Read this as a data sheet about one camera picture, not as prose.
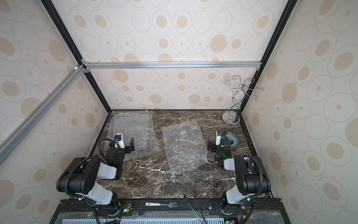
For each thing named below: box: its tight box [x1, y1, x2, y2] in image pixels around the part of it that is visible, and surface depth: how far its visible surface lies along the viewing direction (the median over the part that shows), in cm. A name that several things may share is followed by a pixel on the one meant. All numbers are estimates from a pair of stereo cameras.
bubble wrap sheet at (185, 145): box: [161, 119, 209, 174], surface depth 99 cm
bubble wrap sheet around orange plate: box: [106, 109, 160, 161], surface depth 108 cm
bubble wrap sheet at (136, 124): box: [104, 109, 160, 161], surface depth 107 cm
